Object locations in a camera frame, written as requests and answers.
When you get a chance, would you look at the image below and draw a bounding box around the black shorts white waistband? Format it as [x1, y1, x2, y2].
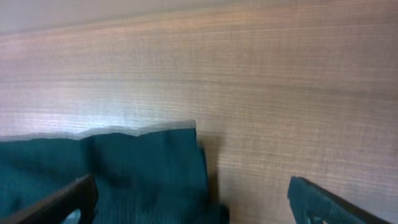
[1, 124, 229, 223]

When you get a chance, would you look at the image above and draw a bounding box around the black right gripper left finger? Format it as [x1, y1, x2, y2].
[1, 175, 98, 224]

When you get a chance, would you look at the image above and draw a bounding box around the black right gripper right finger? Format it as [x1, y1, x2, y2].
[287, 176, 389, 224]

